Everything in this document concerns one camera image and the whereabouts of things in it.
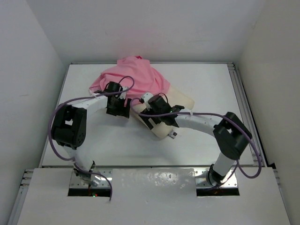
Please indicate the pink pillowcase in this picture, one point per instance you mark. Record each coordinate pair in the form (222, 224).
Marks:
(133, 71)

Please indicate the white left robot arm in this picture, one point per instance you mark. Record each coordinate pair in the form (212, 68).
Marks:
(68, 124)

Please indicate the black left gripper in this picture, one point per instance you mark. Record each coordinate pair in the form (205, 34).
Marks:
(123, 111)

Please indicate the metal base plate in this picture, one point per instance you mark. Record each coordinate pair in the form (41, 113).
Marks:
(204, 180)
(83, 180)

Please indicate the white front cover board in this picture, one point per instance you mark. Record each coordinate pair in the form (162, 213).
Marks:
(151, 197)

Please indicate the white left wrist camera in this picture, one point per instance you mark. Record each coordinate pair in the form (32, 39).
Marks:
(123, 93)

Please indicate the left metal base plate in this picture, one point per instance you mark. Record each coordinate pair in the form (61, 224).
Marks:
(83, 180)

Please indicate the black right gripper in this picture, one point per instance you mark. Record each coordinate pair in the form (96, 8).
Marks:
(146, 119)

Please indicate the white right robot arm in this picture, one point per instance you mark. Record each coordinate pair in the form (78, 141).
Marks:
(230, 133)

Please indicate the cream pillow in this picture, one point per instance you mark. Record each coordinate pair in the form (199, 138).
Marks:
(175, 97)

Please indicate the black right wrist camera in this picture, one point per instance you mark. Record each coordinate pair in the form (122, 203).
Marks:
(146, 97)

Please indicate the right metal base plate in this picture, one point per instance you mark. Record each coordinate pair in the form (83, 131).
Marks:
(204, 180)

